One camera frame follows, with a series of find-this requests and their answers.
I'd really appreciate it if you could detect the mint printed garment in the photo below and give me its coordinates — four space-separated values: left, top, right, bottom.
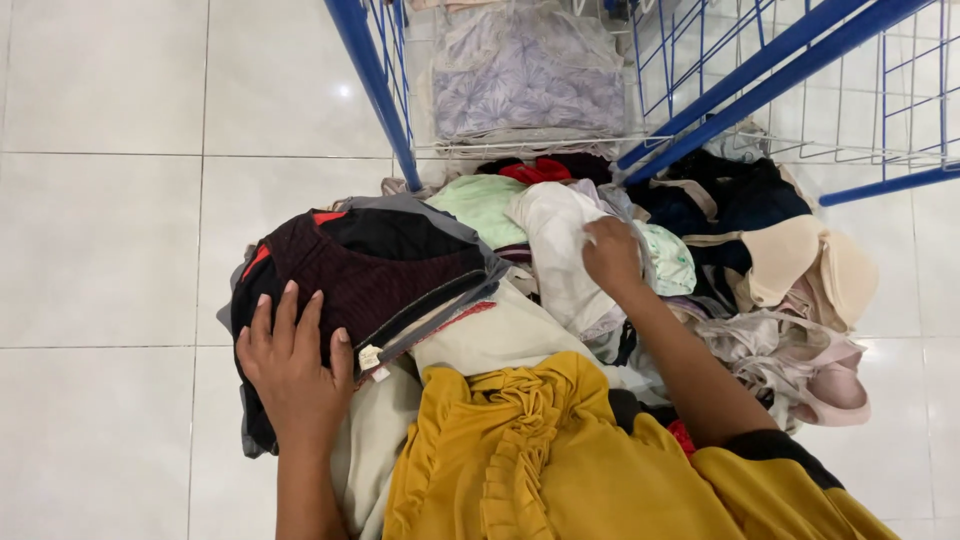
636 220 699 298

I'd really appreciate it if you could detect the beige bra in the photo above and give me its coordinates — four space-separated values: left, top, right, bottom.
681 213 881 333

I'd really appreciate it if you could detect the maroon and black knit garment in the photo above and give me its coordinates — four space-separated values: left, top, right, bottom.
229 207 496 455

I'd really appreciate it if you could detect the red garment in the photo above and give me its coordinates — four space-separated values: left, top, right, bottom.
498 156 573 186

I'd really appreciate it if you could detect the pale pink bra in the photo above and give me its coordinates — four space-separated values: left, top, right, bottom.
693 310 873 435

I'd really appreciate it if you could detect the purple floral garment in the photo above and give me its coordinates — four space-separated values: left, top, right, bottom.
430 2 628 145

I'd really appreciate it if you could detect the blue wire rack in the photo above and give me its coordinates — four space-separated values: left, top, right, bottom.
324 0 960 208

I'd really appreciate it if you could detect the light green garment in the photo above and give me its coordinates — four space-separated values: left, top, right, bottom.
424 173 531 251

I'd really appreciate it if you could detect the person's yellow ruffled top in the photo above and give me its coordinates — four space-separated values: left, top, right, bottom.
382 351 901 540

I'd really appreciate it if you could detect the person's right hand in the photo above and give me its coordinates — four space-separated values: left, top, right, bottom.
582 216 655 303

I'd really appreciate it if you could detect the cream cloth garment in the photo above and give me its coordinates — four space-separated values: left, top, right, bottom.
330 280 655 540

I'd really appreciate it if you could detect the white cloth garment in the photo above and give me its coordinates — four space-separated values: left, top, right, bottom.
505 181 648 343

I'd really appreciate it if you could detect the dark navy garment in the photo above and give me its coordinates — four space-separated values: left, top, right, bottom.
625 148 816 303

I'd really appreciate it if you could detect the person's left hand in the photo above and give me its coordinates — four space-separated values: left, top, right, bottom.
235 280 357 451

